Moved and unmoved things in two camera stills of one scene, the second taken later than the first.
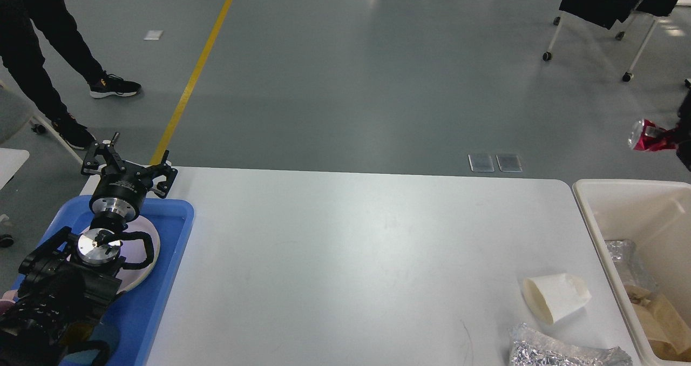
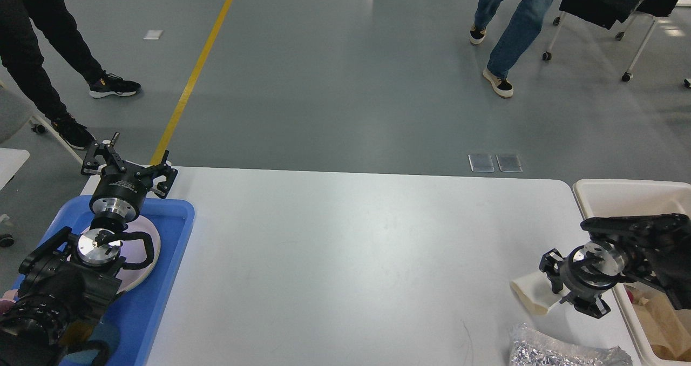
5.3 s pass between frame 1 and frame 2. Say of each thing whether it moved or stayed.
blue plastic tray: stayed
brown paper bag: stayed
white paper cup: moved
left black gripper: stayed
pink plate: stayed
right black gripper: moved
